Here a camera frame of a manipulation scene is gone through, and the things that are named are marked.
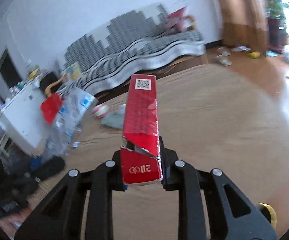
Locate yellow toy on floor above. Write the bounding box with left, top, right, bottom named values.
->
left=247, top=51, right=261, bottom=59

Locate yellow children book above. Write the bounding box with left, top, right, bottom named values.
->
left=65, top=61, right=82, bottom=82

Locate clear plastic water bottle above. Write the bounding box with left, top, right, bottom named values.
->
left=42, top=87, right=98, bottom=161

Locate black white striped sofa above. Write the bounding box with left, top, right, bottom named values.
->
left=57, top=3, right=206, bottom=98

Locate white cabinet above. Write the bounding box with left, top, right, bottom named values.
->
left=0, top=81, right=49, bottom=155

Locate brown curtain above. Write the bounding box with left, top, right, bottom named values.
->
left=218, top=0, right=268, bottom=55

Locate green potted plant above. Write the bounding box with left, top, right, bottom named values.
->
left=265, top=0, right=289, bottom=54

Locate purple monkey toy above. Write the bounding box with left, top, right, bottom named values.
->
left=92, top=104, right=109, bottom=118

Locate red cardboard box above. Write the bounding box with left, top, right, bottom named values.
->
left=120, top=74, right=163, bottom=184

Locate red plastic chair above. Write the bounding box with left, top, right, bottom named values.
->
left=40, top=93, right=63, bottom=125

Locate pink cartoon cushion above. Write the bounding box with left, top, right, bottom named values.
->
left=164, top=7, right=187, bottom=34

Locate green grey flat box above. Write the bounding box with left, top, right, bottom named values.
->
left=100, top=104, right=126, bottom=130

